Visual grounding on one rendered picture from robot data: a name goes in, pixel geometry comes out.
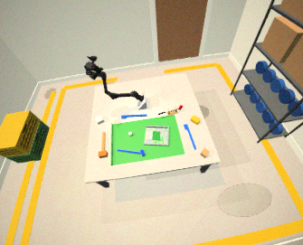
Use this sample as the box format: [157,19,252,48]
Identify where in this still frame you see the brown cube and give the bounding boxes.
[200,148,210,158]

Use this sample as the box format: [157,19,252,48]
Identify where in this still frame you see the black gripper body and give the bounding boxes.
[86,56,99,76]

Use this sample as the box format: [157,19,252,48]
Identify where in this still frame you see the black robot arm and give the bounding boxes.
[85,62,144,102]

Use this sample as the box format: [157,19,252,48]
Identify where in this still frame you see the yellow rectangular block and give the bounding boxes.
[191,115,200,125]

